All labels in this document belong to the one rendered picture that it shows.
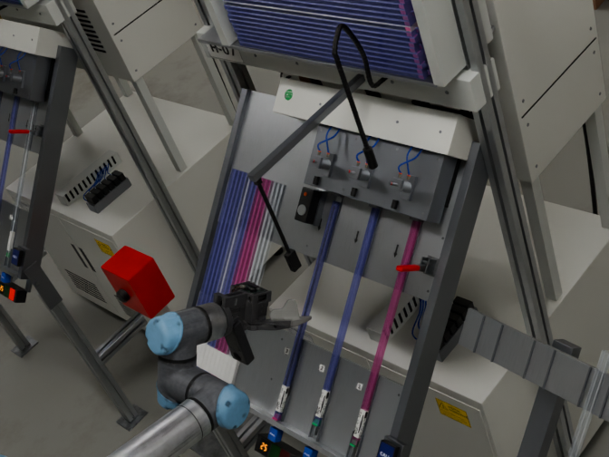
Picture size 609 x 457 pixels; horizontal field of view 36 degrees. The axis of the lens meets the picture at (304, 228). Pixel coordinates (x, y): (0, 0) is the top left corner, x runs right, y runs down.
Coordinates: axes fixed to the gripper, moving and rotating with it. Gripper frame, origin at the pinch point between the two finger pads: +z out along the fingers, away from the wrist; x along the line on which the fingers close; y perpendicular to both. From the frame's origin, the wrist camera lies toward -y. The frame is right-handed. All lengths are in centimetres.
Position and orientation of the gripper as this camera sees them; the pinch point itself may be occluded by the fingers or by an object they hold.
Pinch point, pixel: (287, 309)
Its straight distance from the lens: 203.8
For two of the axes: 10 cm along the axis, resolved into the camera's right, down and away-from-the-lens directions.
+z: 7.0, -1.4, 7.0
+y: 0.8, -9.6, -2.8
